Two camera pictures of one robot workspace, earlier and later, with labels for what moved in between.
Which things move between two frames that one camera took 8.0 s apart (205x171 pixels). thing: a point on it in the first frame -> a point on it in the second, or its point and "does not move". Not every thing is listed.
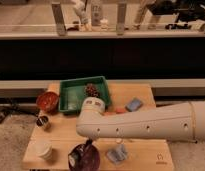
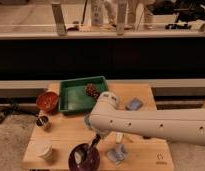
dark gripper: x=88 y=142 -> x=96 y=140
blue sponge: x=133 y=105 does not move
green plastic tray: x=72 y=92 does not move
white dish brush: x=72 y=160 -> x=80 y=155
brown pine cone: x=91 y=90 does not move
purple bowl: x=84 y=157 does not move
